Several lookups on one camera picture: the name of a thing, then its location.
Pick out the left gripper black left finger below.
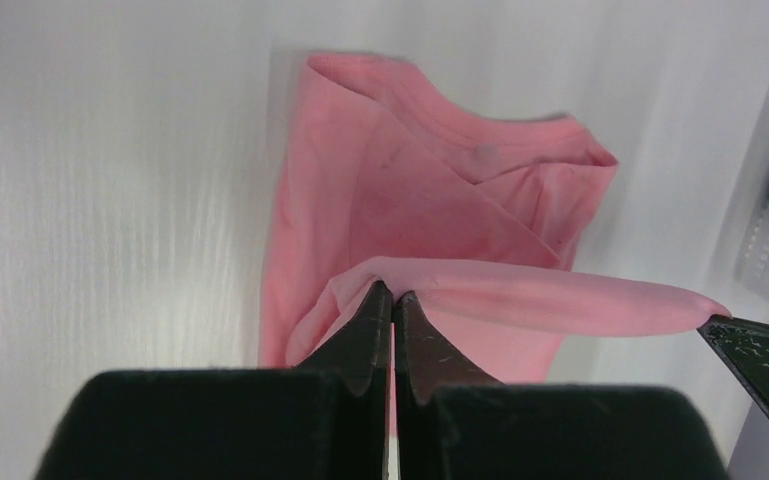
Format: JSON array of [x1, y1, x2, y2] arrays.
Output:
[[36, 281, 393, 479]]

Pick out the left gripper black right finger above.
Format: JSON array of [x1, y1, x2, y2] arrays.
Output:
[[393, 293, 727, 479]]

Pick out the pink t shirt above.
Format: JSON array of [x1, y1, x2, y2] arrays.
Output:
[[258, 53, 725, 384]]

